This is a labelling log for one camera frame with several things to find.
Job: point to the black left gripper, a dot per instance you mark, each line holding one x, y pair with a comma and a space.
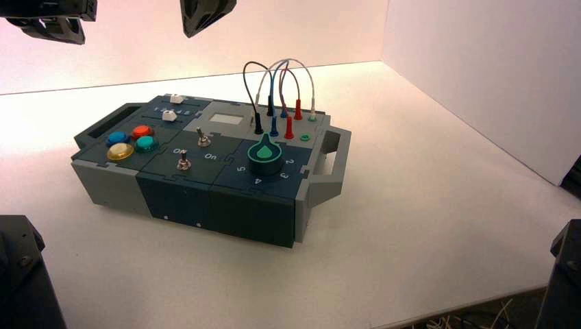
50, 8

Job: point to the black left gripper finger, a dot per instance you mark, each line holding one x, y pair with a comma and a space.
204, 16

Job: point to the white slider knob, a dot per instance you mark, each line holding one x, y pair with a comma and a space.
169, 116
176, 98

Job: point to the small white display screen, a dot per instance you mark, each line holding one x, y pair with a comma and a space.
226, 119

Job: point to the blue round push button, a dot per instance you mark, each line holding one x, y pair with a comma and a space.
118, 138

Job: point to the red round push button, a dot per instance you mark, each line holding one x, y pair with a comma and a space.
142, 131

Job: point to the yellow round push button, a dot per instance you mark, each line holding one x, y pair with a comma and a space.
120, 152

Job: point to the teal round push button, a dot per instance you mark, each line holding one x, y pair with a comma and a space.
146, 144

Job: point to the dark green rotary knob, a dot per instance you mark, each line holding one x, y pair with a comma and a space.
265, 160

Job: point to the green banana socket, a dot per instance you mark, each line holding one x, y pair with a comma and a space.
305, 137

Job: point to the grey and blue control box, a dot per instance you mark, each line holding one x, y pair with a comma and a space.
254, 213

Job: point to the black equipment piece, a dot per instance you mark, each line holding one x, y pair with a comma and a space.
573, 179

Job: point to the metal toggle switch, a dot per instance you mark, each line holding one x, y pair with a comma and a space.
203, 140
183, 162

